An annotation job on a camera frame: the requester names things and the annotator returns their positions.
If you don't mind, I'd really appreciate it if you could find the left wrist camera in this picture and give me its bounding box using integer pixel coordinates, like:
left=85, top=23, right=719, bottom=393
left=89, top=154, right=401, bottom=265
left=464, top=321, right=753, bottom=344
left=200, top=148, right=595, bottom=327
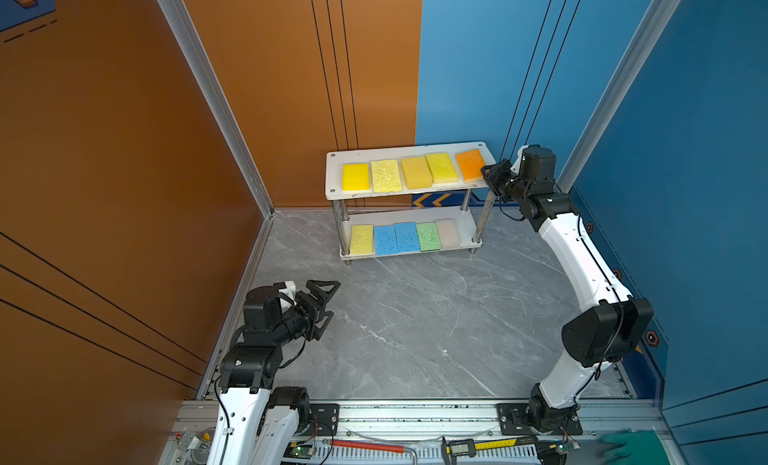
left=273, top=281, right=297, bottom=308

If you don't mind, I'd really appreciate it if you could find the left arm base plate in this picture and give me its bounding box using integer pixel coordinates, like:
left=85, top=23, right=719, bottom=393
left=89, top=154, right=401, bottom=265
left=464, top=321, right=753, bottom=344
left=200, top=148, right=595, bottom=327
left=297, top=402, right=340, bottom=437

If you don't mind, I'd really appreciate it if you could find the left circuit board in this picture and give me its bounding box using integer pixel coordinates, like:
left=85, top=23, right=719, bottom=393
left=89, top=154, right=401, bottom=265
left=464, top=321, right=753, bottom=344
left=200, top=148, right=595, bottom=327
left=285, top=442, right=316, bottom=460

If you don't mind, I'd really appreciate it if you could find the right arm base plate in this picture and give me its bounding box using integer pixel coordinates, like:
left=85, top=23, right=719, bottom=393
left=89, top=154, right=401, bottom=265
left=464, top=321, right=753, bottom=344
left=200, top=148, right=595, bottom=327
left=496, top=403, right=583, bottom=436

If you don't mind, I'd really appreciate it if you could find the small yellow foam sponge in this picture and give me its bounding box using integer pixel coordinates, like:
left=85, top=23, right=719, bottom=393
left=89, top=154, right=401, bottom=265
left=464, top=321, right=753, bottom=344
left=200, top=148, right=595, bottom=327
left=425, top=152, right=459, bottom=185

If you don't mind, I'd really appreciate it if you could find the yellow cellulose sponge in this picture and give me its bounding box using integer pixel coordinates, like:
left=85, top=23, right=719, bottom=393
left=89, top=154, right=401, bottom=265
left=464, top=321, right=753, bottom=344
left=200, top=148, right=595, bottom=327
left=349, top=225, right=374, bottom=256
left=370, top=159, right=402, bottom=194

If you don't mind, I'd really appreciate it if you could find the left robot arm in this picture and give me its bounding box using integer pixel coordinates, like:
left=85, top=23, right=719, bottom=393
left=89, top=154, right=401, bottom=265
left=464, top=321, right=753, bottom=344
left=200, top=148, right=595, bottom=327
left=207, top=280, right=341, bottom=464

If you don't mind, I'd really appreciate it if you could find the digital caliper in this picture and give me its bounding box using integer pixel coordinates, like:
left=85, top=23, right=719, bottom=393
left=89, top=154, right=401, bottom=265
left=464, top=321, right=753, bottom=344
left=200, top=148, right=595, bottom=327
left=440, top=436, right=538, bottom=465

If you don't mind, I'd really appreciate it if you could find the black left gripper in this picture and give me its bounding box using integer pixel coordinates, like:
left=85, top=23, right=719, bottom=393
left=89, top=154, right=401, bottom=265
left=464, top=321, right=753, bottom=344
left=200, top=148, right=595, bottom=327
left=271, top=280, right=338, bottom=348

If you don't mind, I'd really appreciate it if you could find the orange foam sponge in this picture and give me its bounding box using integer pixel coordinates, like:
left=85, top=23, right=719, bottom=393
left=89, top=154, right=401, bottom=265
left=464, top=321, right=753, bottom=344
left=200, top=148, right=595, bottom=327
left=455, top=149, right=486, bottom=183

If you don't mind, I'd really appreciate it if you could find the green cellulose sponge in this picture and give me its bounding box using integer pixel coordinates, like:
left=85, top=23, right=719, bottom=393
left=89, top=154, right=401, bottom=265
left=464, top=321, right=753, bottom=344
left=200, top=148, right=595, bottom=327
left=416, top=222, right=442, bottom=252

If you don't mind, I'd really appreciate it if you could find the green rubber glove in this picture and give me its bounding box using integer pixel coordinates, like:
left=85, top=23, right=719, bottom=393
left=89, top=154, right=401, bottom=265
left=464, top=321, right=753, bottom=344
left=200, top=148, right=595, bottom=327
left=601, top=431, right=670, bottom=465

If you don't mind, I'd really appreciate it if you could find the thick yellow foam sponge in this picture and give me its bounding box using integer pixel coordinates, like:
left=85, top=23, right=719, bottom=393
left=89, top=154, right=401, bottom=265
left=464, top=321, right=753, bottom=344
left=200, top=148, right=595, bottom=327
left=342, top=163, right=371, bottom=193

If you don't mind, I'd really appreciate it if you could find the right circuit board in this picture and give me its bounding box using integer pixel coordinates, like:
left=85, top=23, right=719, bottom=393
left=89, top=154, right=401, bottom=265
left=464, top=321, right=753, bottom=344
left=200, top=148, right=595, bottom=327
left=550, top=441, right=581, bottom=455

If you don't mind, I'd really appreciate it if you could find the red-handled tool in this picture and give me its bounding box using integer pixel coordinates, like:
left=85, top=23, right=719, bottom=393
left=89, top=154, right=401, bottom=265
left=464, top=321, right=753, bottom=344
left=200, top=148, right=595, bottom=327
left=332, top=440, right=406, bottom=454

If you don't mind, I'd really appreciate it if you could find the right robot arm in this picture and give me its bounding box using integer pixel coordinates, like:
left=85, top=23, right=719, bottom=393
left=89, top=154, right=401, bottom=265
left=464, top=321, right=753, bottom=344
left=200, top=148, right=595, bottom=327
left=481, top=145, right=654, bottom=434

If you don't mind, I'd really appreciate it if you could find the white two-tier shelf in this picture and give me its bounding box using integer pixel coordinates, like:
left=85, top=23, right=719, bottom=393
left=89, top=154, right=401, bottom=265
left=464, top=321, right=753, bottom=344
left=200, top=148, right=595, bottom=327
left=324, top=142, right=496, bottom=262

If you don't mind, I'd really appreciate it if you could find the aluminium front rail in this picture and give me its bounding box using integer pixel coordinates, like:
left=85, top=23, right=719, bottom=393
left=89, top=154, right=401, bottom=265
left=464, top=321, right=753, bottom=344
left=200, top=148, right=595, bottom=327
left=159, top=399, right=685, bottom=464

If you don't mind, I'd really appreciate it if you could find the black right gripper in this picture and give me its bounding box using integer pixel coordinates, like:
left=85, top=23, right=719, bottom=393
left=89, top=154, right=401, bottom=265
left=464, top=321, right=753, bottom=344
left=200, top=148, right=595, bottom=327
left=479, top=159, right=531, bottom=206

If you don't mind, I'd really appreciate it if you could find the beige foam sponge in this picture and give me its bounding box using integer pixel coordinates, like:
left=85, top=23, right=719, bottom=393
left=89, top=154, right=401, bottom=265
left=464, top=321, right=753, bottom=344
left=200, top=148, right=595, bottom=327
left=435, top=219, right=461, bottom=250

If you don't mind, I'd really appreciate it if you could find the blue cellulose sponge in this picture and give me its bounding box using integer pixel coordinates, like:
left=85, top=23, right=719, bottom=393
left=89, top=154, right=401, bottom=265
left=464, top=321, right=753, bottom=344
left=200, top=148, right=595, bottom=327
left=394, top=222, right=421, bottom=253
left=373, top=225, right=398, bottom=256

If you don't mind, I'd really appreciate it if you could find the circuit board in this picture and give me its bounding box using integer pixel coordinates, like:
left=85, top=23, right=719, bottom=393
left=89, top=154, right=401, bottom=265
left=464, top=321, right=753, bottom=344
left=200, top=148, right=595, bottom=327
left=285, top=442, right=316, bottom=460
left=550, top=441, right=581, bottom=455

